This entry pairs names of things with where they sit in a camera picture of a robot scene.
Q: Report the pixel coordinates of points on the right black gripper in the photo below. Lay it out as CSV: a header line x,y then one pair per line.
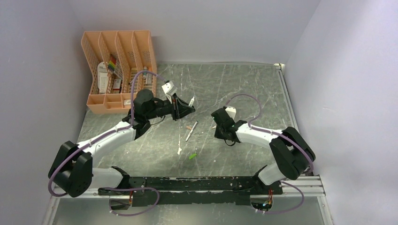
x,y
218,135

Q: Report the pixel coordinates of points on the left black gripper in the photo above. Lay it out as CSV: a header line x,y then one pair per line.
x,y
184,109

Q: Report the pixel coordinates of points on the white pen blue tip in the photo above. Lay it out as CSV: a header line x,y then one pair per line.
x,y
191,101

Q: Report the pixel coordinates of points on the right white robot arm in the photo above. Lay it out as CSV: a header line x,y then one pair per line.
x,y
292,154

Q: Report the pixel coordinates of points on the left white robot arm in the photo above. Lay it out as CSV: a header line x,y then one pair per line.
x,y
74,169

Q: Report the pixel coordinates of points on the white pen on table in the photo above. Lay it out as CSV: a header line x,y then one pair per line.
x,y
191,131

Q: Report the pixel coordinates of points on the small white box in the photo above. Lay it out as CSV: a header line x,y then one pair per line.
x,y
127,103

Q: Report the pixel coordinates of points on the colored markers pack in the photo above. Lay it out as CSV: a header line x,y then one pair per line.
x,y
112,64

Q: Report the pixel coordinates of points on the orange file organizer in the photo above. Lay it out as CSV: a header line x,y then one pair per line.
x,y
135,56

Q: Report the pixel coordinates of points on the white booklet in organizer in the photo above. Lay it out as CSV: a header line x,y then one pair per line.
x,y
102,78

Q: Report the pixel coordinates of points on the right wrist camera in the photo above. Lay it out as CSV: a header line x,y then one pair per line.
x,y
231,111

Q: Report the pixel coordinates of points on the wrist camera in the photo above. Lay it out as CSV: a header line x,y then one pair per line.
x,y
169,90
231,111

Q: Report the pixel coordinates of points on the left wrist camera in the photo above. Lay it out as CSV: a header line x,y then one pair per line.
x,y
169,90

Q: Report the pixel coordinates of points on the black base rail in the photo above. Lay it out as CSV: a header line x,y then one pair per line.
x,y
197,190

